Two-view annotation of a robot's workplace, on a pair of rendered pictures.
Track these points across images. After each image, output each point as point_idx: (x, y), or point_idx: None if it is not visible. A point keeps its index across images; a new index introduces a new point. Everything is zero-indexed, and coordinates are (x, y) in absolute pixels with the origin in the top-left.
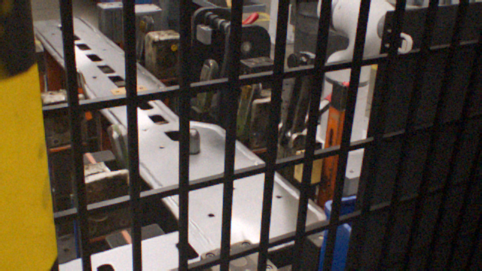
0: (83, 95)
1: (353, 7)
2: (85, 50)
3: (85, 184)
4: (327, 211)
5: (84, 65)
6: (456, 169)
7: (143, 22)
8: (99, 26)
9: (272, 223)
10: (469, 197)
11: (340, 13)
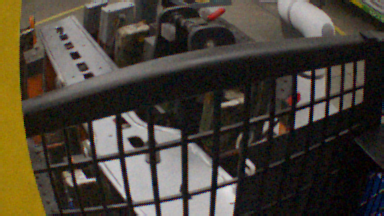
0: None
1: (303, 14)
2: (70, 47)
3: (72, 186)
4: None
5: (67, 65)
6: (299, 213)
7: (116, 19)
8: (84, 21)
9: None
10: None
11: (295, 16)
